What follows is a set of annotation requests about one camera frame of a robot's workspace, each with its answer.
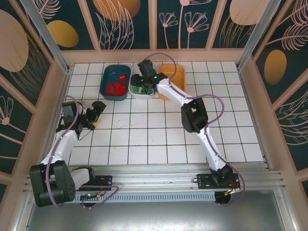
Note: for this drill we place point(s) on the aluminium corner post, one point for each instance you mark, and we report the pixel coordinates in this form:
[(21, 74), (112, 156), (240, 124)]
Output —
[(258, 36), (50, 41)]

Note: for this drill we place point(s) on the red sloped lego brick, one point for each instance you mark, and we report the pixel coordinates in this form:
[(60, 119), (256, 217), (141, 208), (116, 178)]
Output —
[(111, 87)]

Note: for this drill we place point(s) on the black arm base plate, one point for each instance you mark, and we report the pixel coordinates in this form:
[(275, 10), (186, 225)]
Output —
[(204, 181), (106, 180)]

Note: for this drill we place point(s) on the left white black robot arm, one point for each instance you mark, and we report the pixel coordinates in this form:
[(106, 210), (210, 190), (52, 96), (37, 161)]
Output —
[(65, 142)]

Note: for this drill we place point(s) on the grey metal base sheet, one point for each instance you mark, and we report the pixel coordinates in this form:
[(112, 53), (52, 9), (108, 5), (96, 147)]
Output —
[(154, 216)]

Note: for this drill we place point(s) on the orange plastic container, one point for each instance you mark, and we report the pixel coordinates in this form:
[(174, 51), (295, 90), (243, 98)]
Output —
[(179, 77)]

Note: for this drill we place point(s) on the teal plastic container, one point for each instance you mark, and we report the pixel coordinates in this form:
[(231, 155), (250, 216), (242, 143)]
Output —
[(108, 74)]

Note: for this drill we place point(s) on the aluminium mounting rail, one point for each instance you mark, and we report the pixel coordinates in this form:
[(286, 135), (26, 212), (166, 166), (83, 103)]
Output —
[(154, 173)]

